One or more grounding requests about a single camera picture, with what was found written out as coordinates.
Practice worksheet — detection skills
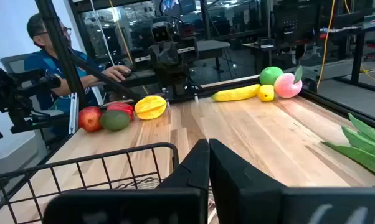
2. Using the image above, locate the person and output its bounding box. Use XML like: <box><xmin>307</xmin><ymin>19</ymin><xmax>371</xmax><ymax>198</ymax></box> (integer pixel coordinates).
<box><xmin>23</xmin><ymin>12</ymin><xmax>133</xmax><ymax>138</ymax></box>

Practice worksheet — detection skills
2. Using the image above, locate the red apple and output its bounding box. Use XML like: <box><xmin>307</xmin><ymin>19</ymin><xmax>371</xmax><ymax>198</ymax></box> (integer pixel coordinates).
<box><xmin>78</xmin><ymin>106</ymin><xmax>103</xmax><ymax>133</ymax></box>

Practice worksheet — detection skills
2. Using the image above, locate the grey table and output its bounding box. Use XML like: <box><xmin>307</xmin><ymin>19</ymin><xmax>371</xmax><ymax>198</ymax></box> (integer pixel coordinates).
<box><xmin>196</xmin><ymin>39</ymin><xmax>231</xmax><ymax>74</ymax></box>

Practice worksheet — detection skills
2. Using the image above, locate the pink peach with green leaf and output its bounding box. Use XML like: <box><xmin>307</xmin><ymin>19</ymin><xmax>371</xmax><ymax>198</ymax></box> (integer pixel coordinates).
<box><xmin>273</xmin><ymin>65</ymin><xmax>304</xmax><ymax>99</ymax></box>

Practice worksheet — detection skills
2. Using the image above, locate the yellow power cable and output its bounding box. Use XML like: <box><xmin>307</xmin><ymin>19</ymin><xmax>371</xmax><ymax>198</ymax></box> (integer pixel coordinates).
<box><xmin>316</xmin><ymin>0</ymin><xmax>375</xmax><ymax>91</ymax></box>

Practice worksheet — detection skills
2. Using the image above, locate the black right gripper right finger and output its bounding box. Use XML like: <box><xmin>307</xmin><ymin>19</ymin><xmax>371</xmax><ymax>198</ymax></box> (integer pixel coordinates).
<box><xmin>209</xmin><ymin>139</ymin><xmax>375</xmax><ymax>224</ymax></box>

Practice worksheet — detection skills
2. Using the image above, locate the green apple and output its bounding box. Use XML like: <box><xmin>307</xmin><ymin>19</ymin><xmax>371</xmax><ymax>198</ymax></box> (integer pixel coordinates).
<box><xmin>259</xmin><ymin>66</ymin><xmax>284</xmax><ymax>86</ymax></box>

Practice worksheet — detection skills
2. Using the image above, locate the black standing desk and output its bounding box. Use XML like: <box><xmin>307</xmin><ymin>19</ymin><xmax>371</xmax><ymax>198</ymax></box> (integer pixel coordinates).
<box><xmin>320</xmin><ymin>14</ymin><xmax>375</xmax><ymax>93</ymax></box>

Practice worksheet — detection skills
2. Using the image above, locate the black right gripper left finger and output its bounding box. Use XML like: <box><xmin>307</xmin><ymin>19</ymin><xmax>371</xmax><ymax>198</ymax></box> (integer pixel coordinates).
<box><xmin>43</xmin><ymin>139</ymin><xmax>210</xmax><ymax>224</ymax></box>

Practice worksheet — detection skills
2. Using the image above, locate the dark grey desk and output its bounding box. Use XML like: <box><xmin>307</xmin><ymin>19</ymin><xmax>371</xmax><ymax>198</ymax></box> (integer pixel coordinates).
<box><xmin>90</xmin><ymin>68</ymin><xmax>159</xmax><ymax>94</ymax></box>

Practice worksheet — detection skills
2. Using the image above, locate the green avocado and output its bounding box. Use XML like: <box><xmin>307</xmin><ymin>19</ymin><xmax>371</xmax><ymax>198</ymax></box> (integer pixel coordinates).
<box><xmin>99</xmin><ymin>109</ymin><xmax>131</xmax><ymax>132</ymax></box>

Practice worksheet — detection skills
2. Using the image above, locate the red bell pepper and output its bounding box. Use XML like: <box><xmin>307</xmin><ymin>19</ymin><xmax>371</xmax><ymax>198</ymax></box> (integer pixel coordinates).
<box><xmin>107</xmin><ymin>102</ymin><xmax>135</xmax><ymax>121</ymax></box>

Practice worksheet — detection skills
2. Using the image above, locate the yellow lemon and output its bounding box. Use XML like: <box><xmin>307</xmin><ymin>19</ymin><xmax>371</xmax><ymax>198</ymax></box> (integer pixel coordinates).
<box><xmin>257</xmin><ymin>84</ymin><xmax>275</xmax><ymax>102</ymax></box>

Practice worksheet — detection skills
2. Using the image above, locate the long green leafy vegetable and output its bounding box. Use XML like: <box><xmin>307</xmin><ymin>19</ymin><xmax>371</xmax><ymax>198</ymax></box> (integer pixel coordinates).
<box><xmin>321</xmin><ymin>113</ymin><xmax>375</xmax><ymax>180</ymax></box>

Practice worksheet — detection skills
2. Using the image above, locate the black mounted device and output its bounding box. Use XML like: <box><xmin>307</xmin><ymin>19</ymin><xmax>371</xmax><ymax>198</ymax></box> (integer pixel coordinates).
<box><xmin>0</xmin><ymin>63</ymin><xmax>62</xmax><ymax>141</ymax></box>

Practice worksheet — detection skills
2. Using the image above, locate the thin yellow cable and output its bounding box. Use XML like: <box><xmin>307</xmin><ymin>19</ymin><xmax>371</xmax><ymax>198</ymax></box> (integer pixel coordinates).
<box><xmin>108</xmin><ymin>0</ymin><xmax>135</xmax><ymax>66</ymax></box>

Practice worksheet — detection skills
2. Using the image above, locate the black aluminium table frame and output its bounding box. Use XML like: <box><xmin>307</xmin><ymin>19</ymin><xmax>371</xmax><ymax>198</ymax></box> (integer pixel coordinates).
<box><xmin>34</xmin><ymin>0</ymin><xmax>375</xmax><ymax>128</ymax></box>

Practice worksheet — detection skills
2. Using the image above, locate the thin white cable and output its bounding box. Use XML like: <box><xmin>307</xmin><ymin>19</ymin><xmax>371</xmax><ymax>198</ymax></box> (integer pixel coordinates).
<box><xmin>89</xmin><ymin>0</ymin><xmax>116</xmax><ymax>67</ymax></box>

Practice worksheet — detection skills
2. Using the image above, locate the black wire basket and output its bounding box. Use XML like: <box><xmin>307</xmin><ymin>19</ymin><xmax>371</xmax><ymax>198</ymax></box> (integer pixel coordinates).
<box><xmin>0</xmin><ymin>142</ymin><xmax>179</xmax><ymax>224</ymax></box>

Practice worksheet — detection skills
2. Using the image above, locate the yellow banana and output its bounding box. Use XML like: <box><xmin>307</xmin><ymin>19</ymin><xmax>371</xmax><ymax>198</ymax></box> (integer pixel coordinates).
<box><xmin>211</xmin><ymin>83</ymin><xmax>262</xmax><ymax>103</ymax></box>

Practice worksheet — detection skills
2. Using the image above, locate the yellow orange starfruit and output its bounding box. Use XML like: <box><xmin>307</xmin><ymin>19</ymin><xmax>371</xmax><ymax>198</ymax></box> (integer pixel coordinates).
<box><xmin>134</xmin><ymin>95</ymin><xmax>168</xmax><ymax>121</ymax></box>

